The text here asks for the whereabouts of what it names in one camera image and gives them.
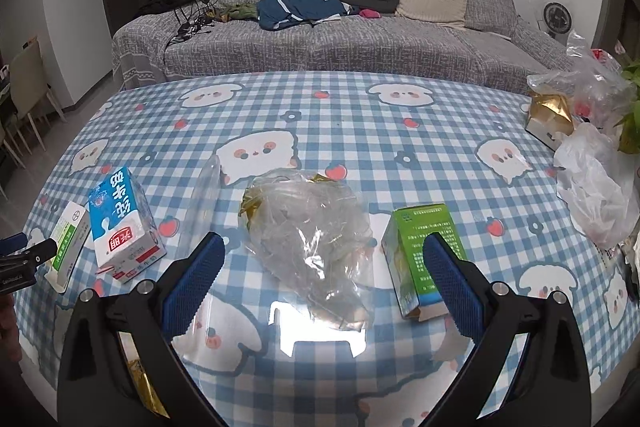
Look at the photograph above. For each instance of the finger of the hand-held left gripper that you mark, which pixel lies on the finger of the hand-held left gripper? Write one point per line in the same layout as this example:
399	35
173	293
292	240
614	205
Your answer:
35	253
12	243

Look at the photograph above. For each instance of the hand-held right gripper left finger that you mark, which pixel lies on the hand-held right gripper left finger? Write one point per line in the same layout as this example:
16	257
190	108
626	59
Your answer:
195	287

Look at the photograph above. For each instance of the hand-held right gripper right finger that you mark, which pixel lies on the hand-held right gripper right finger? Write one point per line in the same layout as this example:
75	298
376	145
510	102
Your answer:
450	287

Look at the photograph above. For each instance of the green white medicine box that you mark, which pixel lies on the green white medicine box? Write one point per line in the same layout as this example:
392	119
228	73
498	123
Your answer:
70	237

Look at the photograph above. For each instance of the small green box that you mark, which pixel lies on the small green box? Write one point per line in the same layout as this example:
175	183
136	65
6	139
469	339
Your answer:
405	257

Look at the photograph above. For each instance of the blue white milk carton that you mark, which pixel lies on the blue white milk carton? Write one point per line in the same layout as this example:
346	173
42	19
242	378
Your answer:
125	227

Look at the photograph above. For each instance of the gold foil bag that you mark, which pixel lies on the gold foil bag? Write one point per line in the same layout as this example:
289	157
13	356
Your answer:
145	387

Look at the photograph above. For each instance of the cream dining chair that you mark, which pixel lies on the cream dining chair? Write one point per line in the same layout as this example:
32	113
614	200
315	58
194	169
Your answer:
30	77
7	157

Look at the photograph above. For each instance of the clear plastic film strip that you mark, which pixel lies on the clear plastic film strip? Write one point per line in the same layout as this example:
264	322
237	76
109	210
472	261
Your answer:
202	197

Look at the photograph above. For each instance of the white plastic bag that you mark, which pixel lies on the white plastic bag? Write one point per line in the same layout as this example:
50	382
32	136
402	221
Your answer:
595	187

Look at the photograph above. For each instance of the blue checked bear-print tablecloth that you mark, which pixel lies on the blue checked bear-print tablecloth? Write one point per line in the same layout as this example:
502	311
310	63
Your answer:
350	132

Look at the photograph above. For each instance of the gold-topped white box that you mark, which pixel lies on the gold-topped white box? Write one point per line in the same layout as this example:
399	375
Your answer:
547	117

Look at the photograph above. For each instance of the green potted plant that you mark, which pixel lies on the green potted plant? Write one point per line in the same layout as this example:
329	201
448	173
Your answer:
632	117

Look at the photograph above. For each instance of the clear plastic bag red print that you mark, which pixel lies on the clear plastic bag red print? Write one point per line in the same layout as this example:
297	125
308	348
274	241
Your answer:
595	82

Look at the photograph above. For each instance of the grey covered sofa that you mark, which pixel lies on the grey covered sofa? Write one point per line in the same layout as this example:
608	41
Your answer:
350	52

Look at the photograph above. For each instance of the green cloth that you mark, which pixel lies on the green cloth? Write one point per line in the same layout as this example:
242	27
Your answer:
240	12

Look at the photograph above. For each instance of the pink cloth item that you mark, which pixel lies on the pink cloth item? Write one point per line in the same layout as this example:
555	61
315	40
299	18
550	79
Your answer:
369	13

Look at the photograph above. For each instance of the small white fan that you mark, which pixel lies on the small white fan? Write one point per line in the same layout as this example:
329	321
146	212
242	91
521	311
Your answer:
557	19

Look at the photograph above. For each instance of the blue jacket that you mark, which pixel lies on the blue jacket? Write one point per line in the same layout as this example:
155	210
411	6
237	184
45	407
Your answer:
295	9

